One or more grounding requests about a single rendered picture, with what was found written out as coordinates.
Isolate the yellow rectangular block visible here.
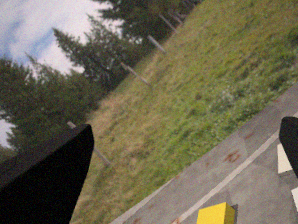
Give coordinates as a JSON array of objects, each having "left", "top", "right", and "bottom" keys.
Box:
[{"left": 197, "top": 202, "right": 234, "bottom": 224}]

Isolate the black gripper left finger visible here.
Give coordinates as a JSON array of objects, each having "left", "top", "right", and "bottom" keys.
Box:
[{"left": 0, "top": 124, "right": 94, "bottom": 224}]

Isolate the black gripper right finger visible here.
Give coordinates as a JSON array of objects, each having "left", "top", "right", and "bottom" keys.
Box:
[{"left": 278, "top": 116, "right": 298, "bottom": 179}]

